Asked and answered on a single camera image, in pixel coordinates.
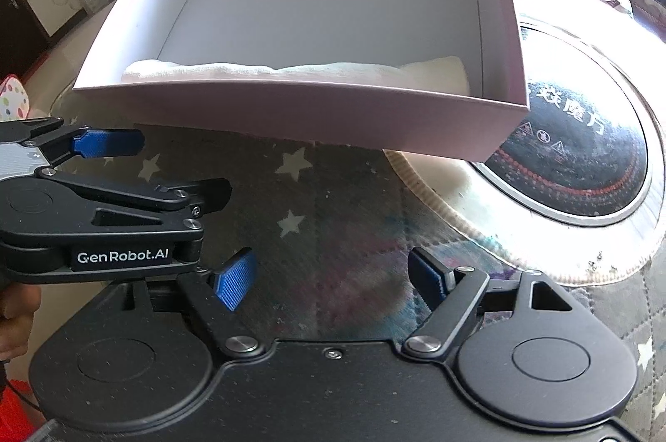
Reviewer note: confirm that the grey quilted table cover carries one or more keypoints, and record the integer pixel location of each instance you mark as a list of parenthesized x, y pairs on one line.
[(312, 213)]

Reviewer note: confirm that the beige canvas shopping bag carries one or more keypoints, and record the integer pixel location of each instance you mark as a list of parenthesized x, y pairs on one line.
[(312, 75)]

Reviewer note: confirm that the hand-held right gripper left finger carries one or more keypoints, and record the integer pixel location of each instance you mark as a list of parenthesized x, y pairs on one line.
[(234, 280)]

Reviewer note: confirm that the polka dot play tent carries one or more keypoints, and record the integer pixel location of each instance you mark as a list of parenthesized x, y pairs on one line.
[(10, 101)]

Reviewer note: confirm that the red plastic object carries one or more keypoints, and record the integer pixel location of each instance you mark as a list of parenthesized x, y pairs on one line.
[(13, 421)]

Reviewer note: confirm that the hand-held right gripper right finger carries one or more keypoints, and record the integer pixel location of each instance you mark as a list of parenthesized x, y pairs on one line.
[(424, 278)]

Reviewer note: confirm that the pink cardboard box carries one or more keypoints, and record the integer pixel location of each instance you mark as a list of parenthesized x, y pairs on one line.
[(338, 5)]

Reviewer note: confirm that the person's left hand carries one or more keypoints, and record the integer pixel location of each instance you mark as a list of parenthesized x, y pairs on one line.
[(15, 317)]

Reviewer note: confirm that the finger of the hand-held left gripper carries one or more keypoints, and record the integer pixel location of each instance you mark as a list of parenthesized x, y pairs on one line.
[(104, 143), (171, 197)]

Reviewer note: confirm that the round black induction cooktop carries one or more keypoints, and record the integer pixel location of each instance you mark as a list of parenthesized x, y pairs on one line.
[(572, 161)]

